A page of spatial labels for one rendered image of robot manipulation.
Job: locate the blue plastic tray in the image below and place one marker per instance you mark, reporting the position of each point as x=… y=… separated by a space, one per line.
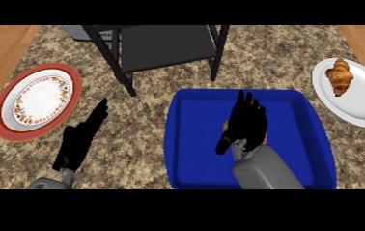
x=294 y=138

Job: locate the plain white plate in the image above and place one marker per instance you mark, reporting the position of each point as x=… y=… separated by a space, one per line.
x=344 y=107

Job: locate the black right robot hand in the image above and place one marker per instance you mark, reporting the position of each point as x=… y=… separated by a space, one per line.
x=246 y=122

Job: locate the black tiered shelf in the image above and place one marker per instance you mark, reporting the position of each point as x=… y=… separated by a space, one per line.
x=164 y=46

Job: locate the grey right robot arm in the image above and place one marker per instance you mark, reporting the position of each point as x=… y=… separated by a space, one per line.
x=263 y=168

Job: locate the brown croissant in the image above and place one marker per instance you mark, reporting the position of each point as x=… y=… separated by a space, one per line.
x=338 y=77

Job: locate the red round placemat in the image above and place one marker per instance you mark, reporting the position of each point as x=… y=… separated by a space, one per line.
x=71 y=77

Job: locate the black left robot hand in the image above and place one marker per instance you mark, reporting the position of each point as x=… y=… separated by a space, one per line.
x=78 y=138

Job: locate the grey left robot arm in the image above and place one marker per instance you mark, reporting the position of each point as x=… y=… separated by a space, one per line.
x=56 y=180

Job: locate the white floral rim plate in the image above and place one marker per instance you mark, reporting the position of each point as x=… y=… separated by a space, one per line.
x=39 y=99

